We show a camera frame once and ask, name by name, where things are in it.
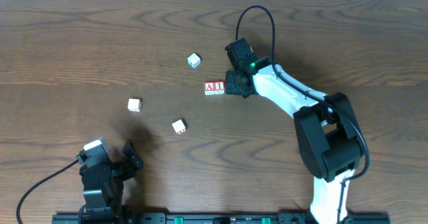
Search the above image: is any K letter wooden block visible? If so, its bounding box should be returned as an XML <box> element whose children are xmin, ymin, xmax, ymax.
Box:
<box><xmin>128</xmin><ymin>98</ymin><xmax>142</xmax><ymax>112</ymax></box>

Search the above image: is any red-sided plain wooden block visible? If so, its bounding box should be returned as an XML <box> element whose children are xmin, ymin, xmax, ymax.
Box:
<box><xmin>172</xmin><ymin>119</ymin><xmax>187</xmax><ymax>134</ymax></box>

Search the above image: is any red I letter block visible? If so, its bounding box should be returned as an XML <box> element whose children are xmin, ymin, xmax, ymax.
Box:
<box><xmin>214</xmin><ymin>81</ymin><xmax>225</xmax><ymax>94</ymax></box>

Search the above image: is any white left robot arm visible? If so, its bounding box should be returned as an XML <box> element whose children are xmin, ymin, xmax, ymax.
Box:
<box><xmin>76</xmin><ymin>137</ymin><xmax>143</xmax><ymax>220</ymax></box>

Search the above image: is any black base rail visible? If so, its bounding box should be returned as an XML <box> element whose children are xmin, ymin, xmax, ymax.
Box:
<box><xmin>51</xmin><ymin>212</ymin><xmax>391</xmax><ymax>224</ymax></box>

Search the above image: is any red A letter block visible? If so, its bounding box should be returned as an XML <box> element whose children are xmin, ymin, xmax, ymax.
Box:
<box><xmin>204</xmin><ymin>82</ymin><xmax>215</xmax><ymax>95</ymax></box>

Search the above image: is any blue P letter block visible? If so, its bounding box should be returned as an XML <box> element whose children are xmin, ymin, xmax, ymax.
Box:
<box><xmin>187</xmin><ymin>53</ymin><xmax>201</xmax><ymax>68</ymax></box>

